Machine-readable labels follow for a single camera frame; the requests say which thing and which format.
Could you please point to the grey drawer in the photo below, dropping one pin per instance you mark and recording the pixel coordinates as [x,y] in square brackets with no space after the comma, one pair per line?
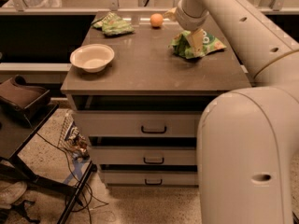
[126,178]
[137,124]
[143,155]

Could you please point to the orange ball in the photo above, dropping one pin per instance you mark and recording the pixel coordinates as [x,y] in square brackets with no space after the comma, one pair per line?
[156,20]

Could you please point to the top grey drawer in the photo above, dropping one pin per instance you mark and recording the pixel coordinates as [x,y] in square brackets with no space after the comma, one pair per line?
[137,124]

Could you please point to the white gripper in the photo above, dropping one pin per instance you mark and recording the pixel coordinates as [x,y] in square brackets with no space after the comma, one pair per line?
[188,22]

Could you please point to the black side table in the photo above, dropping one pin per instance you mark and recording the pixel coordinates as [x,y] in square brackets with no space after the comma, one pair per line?
[14,136]

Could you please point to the green rice chip bag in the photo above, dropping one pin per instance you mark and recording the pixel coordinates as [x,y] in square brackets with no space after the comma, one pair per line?
[182,48]

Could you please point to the middle grey drawer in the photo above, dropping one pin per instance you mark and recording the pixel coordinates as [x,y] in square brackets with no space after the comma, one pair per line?
[143,155]

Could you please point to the wire basket with snacks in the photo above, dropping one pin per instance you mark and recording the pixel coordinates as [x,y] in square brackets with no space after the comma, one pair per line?
[71,140]

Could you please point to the grey drawer cabinet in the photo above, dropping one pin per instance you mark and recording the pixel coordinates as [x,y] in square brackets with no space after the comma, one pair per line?
[145,76]

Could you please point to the brown box on table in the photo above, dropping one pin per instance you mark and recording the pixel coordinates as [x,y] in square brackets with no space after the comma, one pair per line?
[22,98]

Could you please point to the white paper bowl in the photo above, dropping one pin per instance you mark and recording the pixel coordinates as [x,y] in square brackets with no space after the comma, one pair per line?
[92,58]

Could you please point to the bottom grey drawer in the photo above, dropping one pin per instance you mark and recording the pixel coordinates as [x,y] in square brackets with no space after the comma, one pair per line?
[126,178]

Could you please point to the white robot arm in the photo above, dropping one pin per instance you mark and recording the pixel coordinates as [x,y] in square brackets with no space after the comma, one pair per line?
[247,138]

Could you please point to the white shoe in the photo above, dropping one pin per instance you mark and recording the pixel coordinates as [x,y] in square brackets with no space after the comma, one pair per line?
[11,194]

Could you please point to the small green snack bag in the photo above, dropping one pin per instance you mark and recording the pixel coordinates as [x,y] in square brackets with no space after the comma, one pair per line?
[112,24]

